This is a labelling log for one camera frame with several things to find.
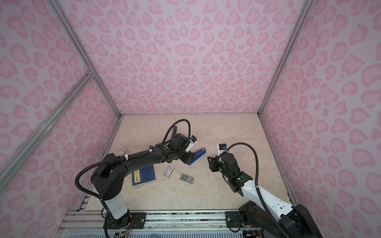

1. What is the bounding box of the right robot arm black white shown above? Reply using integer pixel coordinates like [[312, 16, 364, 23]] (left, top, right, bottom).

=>
[[207, 153, 322, 238]]

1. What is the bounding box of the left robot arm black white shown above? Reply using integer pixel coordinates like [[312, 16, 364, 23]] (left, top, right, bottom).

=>
[[91, 143, 194, 221]]

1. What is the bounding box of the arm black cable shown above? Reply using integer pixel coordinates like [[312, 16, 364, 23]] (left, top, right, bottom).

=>
[[74, 118, 191, 200], [220, 142, 291, 238]]

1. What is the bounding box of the blue stapler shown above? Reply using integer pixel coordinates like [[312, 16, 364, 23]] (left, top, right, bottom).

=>
[[187, 147, 206, 165]]

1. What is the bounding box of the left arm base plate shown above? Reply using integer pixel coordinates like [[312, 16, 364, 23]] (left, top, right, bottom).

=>
[[103, 212, 147, 230]]

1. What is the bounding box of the blue notebook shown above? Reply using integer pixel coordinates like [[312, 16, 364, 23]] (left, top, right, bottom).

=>
[[132, 165, 156, 186]]

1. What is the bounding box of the aluminium front rail frame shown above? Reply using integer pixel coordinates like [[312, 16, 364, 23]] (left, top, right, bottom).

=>
[[55, 208, 318, 238]]

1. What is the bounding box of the aluminium diagonal frame bar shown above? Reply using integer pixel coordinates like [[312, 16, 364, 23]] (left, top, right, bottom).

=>
[[1, 70, 94, 191]]

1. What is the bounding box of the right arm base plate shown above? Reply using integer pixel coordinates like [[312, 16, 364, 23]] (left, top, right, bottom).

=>
[[225, 210, 258, 230]]

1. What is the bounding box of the aluminium corner frame post right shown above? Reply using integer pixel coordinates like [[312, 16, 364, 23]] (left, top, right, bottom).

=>
[[258, 0, 316, 118]]

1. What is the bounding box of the aluminium corner frame post left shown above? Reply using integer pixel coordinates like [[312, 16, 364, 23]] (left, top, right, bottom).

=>
[[47, 0, 123, 118]]

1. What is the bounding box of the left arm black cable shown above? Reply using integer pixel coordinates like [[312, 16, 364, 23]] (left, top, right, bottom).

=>
[[74, 118, 191, 200]]

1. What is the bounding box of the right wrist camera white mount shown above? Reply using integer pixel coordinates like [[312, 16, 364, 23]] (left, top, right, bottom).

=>
[[217, 144, 227, 156]]

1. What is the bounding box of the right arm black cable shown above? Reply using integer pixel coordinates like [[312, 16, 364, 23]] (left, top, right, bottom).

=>
[[220, 142, 291, 238]]

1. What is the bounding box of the small red white staple box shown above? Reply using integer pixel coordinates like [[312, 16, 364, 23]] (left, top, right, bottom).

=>
[[118, 147, 129, 156]]

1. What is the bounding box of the aluminium corner frame post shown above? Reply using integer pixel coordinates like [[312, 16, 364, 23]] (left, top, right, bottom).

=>
[[47, 0, 123, 118], [258, 0, 316, 118]]

